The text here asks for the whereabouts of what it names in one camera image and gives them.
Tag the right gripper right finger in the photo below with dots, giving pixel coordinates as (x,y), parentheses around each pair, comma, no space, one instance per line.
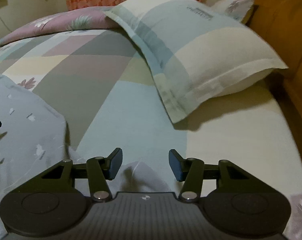
(190,171)

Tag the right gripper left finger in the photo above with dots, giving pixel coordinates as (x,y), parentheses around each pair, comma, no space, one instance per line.
(101,169)

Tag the grey patterned pyjama trousers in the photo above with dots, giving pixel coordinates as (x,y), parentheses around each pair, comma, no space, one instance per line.
(79,120)

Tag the checked patchwork bed sheet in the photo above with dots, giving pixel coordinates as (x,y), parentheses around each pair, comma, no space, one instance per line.
(249,128)

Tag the checked pastel pillow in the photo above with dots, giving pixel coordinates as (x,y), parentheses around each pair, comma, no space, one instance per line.
(194,53)

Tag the purple floral rolled quilt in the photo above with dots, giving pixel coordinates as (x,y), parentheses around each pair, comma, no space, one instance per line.
(78,19)

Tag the small floral back pillow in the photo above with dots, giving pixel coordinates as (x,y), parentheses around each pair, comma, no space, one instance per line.
(239,10)

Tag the wooden headboard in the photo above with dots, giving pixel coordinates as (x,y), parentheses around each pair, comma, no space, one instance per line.
(279,22)

